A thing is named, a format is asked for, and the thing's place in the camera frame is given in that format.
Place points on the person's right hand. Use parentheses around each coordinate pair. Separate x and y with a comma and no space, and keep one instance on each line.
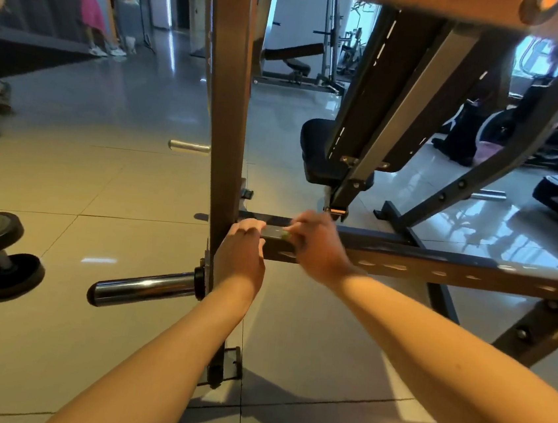
(320,246)

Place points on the person's left hand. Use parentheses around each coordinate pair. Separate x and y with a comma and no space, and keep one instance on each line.
(239,256)

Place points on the green cleaning cloth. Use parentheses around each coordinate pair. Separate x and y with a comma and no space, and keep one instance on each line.
(284,234)

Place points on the grey steel gym machine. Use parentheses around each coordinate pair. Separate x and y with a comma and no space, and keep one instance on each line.
(228,84)

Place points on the person's right forearm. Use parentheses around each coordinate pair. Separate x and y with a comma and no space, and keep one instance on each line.
(461,367)

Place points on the person's left forearm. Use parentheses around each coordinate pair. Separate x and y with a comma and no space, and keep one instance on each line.
(153,365)

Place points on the chrome weight storage peg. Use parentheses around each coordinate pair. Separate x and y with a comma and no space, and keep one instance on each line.
(188,146)
(147,289)

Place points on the black padded bench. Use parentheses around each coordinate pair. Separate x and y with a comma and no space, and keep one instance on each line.
(392,82)

